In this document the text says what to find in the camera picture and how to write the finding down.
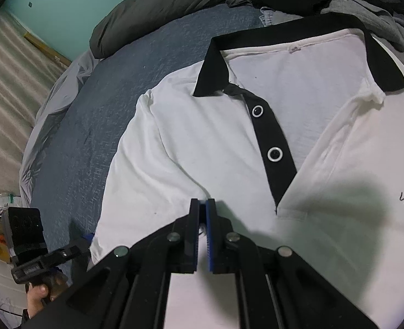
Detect white black-collared polo shirt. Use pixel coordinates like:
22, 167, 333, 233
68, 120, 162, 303
91, 13, 404, 328

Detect person's left hand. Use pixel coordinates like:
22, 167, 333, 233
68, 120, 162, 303
27, 273, 68, 319

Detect blue patterned bed sheet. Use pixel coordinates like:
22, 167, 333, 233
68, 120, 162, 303
30, 4, 268, 282

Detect light grey blanket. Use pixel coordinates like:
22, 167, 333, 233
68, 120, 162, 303
19, 50, 100, 207

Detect beige curtain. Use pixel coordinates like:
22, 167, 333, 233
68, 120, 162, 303
0, 10, 65, 194

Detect wooden pole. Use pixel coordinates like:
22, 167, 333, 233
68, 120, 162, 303
23, 32, 71, 67

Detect dark grey long pillow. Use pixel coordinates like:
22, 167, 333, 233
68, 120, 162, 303
90, 0, 252, 59

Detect grey knit sweater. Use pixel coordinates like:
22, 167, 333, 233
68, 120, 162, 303
258, 0, 404, 86

